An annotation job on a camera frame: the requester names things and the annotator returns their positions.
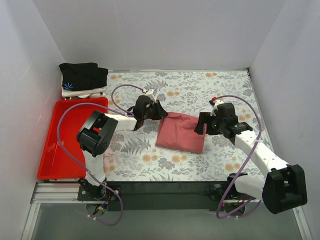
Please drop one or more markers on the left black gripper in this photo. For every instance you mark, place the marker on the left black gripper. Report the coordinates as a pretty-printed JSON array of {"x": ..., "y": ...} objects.
[{"x": 155, "y": 111}]

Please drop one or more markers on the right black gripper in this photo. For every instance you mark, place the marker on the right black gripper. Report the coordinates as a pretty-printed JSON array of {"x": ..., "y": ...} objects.
[{"x": 206, "y": 122}]

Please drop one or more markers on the pink t-shirt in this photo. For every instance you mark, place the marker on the pink t-shirt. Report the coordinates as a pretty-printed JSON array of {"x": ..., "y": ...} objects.
[{"x": 177, "y": 132}]

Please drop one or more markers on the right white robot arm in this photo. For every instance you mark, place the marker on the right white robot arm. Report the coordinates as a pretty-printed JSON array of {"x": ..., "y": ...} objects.
[{"x": 284, "y": 185}]

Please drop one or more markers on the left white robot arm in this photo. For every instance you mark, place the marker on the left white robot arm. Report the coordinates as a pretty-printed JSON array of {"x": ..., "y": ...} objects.
[{"x": 96, "y": 134}]

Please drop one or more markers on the floral patterned table mat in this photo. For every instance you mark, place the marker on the floral patterned table mat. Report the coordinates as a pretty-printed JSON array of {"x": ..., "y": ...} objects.
[{"x": 134, "y": 156}]

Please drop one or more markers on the white folded t-shirt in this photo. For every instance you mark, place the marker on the white folded t-shirt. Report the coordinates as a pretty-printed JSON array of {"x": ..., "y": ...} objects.
[{"x": 84, "y": 94}]

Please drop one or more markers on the black folded t-shirt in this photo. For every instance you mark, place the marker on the black folded t-shirt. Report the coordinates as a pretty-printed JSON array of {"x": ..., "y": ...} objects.
[{"x": 83, "y": 76}]

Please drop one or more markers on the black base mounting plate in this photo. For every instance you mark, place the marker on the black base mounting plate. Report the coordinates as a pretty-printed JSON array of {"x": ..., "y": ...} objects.
[{"x": 169, "y": 195}]

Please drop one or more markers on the red plastic tray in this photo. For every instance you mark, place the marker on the red plastic tray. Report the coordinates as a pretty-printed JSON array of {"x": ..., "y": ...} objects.
[{"x": 55, "y": 164}]

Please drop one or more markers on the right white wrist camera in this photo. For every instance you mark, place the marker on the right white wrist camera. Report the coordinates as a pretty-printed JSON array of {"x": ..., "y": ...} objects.
[{"x": 214, "y": 102}]

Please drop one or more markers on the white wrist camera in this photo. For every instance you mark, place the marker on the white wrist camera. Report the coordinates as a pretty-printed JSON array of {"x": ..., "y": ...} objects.
[
  {"x": 214, "y": 102},
  {"x": 151, "y": 93}
]

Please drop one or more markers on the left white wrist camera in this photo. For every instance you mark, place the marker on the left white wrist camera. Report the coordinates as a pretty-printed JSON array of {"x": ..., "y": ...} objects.
[{"x": 151, "y": 93}]

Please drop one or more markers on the aluminium frame rail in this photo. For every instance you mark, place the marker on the aluminium frame rail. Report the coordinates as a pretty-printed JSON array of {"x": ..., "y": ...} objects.
[{"x": 48, "y": 193}]

